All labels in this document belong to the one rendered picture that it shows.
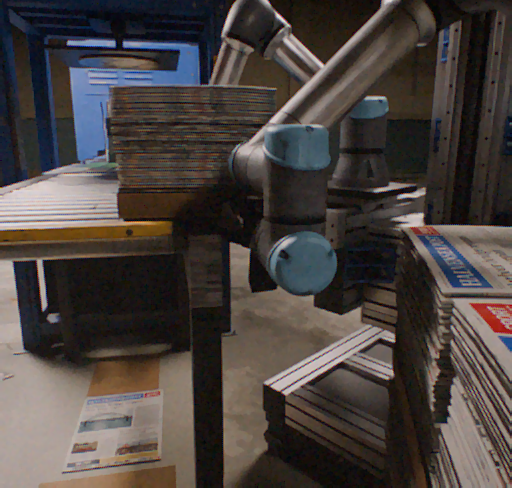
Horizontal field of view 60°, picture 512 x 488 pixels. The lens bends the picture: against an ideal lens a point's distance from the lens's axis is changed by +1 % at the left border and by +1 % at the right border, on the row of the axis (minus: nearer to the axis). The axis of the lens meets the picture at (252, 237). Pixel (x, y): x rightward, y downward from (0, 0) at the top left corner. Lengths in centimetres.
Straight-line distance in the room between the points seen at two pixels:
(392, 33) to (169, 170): 40
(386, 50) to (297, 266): 35
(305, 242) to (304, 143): 11
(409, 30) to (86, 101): 385
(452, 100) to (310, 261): 77
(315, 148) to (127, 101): 39
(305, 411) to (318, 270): 86
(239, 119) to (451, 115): 58
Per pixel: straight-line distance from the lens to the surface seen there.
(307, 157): 49
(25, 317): 226
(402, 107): 1082
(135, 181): 79
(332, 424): 127
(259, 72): 976
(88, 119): 438
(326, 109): 65
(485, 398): 31
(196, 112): 80
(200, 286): 70
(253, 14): 130
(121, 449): 157
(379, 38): 70
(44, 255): 78
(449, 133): 119
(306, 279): 50
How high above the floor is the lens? 95
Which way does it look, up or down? 13 degrees down
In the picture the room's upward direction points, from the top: straight up
